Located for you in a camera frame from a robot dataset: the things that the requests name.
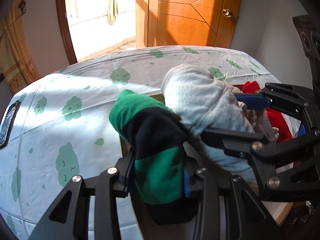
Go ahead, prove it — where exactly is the bright red underwear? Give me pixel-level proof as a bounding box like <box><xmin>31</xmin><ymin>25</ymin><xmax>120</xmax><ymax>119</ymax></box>
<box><xmin>242</xmin><ymin>81</ymin><xmax>293</xmax><ymax>142</ymax></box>

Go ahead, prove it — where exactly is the white dotted underwear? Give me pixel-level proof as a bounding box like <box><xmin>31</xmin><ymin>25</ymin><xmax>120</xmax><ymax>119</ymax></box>
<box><xmin>162</xmin><ymin>64</ymin><xmax>276</xmax><ymax>183</ymax></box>

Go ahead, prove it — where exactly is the green and black underwear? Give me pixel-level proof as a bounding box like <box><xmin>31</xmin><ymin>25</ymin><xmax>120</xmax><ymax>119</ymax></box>
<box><xmin>109</xmin><ymin>89</ymin><xmax>197</xmax><ymax>226</ymax></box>

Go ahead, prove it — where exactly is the shallow cardboard box tray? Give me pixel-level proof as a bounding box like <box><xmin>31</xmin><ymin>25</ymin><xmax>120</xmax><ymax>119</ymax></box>
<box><xmin>120</xmin><ymin>83</ymin><xmax>295</xmax><ymax>227</ymax></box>

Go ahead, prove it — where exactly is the cloud-print table cover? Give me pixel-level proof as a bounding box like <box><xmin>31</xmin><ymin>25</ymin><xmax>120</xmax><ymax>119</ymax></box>
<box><xmin>0</xmin><ymin>44</ymin><xmax>302</xmax><ymax>240</ymax></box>

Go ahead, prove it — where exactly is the brass door knob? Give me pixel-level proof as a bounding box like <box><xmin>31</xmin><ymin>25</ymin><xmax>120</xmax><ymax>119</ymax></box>
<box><xmin>222</xmin><ymin>9</ymin><xmax>233</xmax><ymax>18</ymax></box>

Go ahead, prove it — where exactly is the black smartphone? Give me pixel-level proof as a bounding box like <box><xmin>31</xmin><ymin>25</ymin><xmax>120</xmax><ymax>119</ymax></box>
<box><xmin>0</xmin><ymin>100</ymin><xmax>21</xmax><ymax>149</ymax></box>

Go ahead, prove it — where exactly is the orange wooden door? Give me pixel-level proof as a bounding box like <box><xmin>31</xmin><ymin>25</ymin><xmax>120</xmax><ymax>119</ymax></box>
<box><xmin>136</xmin><ymin>0</ymin><xmax>241</xmax><ymax>48</ymax></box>

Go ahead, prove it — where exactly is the yellow window curtain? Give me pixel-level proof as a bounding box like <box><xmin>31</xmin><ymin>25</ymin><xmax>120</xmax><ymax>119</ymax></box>
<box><xmin>1</xmin><ymin>0</ymin><xmax>40</xmax><ymax>94</ymax></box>

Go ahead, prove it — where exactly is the balcony curtain tied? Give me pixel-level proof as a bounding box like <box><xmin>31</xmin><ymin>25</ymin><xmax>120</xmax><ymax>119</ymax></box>
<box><xmin>107</xmin><ymin>0</ymin><xmax>118</xmax><ymax>25</ymax></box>

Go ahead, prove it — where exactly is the wall curtain hook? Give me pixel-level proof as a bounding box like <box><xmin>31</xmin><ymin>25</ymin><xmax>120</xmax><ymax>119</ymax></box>
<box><xmin>18</xmin><ymin>0</ymin><xmax>26</xmax><ymax>15</ymax></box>

